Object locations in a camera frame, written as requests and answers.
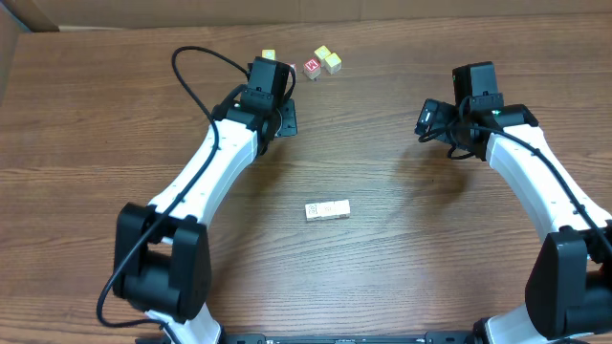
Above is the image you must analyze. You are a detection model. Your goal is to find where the white patterned block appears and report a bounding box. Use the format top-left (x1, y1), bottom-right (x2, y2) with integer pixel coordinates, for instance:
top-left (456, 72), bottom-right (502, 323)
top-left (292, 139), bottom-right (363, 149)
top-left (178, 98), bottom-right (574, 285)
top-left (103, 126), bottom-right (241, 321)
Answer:
top-left (305, 204), bottom-right (320, 222)

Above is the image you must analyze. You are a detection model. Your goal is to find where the red framed block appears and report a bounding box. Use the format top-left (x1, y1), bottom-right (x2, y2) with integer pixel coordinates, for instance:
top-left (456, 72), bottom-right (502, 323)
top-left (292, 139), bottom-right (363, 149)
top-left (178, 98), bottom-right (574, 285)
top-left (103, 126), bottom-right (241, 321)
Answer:
top-left (317, 202), bottom-right (337, 219)

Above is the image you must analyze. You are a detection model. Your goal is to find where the plain white block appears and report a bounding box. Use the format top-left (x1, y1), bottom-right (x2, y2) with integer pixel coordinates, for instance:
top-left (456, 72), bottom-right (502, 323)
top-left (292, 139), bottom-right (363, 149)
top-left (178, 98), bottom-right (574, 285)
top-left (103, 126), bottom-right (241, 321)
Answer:
top-left (334, 200), bottom-right (351, 219)

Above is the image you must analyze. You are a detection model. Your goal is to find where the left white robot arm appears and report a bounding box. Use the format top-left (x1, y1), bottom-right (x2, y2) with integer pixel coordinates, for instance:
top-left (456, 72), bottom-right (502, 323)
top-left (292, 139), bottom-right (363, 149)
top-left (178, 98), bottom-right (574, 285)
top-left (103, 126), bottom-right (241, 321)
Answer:
top-left (112, 103), bottom-right (267, 343)

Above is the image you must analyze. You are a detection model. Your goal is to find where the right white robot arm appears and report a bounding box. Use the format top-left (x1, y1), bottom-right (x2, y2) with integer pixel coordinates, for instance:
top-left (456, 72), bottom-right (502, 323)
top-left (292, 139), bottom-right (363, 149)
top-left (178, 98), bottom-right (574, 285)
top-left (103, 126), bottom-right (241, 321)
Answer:
top-left (415, 97), bottom-right (611, 343)

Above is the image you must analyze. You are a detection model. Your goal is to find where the red block letter E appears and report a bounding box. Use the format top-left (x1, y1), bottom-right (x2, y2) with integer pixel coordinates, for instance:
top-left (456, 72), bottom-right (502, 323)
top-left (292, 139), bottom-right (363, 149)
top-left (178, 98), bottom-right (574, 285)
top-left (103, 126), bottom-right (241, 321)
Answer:
top-left (303, 58), bottom-right (321, 80)

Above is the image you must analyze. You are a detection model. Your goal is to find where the yellow block far left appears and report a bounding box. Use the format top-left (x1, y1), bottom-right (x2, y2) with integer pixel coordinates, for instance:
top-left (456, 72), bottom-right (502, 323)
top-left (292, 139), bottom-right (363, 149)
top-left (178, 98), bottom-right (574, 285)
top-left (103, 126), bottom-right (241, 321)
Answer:
top-left (261, 50), bottom-right (276, 60)

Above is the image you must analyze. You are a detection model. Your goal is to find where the yellow block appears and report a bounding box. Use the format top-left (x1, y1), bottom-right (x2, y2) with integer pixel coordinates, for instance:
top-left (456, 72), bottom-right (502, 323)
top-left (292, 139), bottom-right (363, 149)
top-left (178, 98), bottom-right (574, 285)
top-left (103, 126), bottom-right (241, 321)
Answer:
top-left (261, 50), bottom-right (276, 60)
top-left (314, 45), bottom-right (331, 64)
top-left (324, 53), bottom-right (342, 75)

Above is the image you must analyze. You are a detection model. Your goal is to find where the yellow block right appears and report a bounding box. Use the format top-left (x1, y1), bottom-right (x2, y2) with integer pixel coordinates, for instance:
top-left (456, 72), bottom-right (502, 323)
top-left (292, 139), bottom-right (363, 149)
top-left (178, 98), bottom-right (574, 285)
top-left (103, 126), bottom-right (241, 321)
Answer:
top-left (324, 53), bottom-right (342, 75)

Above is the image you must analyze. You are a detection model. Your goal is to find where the yellow block upper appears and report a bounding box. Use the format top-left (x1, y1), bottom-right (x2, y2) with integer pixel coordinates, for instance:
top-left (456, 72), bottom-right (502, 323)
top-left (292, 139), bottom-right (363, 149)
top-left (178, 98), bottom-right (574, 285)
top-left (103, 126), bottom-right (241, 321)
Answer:
top-left (314, 45), bottom-right (331, 64)

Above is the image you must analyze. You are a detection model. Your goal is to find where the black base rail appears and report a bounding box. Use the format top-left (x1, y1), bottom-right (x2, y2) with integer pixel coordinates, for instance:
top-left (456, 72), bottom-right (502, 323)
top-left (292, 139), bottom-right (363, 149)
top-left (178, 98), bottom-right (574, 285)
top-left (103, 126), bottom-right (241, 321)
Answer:
top-left (219, 331), bottom-right (471, 344)

